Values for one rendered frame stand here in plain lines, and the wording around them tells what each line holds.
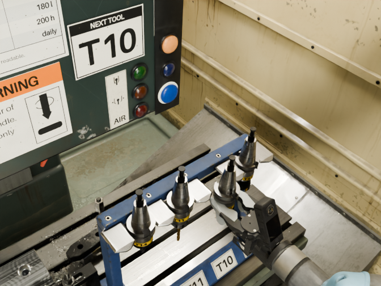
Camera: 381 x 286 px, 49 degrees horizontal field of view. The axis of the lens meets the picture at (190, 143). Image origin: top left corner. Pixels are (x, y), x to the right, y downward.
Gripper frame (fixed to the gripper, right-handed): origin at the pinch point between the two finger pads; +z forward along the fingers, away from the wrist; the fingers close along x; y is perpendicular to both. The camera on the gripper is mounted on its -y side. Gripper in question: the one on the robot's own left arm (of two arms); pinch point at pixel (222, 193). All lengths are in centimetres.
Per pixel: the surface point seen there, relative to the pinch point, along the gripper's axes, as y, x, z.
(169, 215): -1.7, -15.3, 1.4
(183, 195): -5.9, -11.6, 1.5
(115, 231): -1.5, -27.3, 5.1
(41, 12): -58, -38, -3
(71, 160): 63, -2, 90
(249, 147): -8.4, 9.9, 2.4
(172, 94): -41.8, -21.5, -4.5
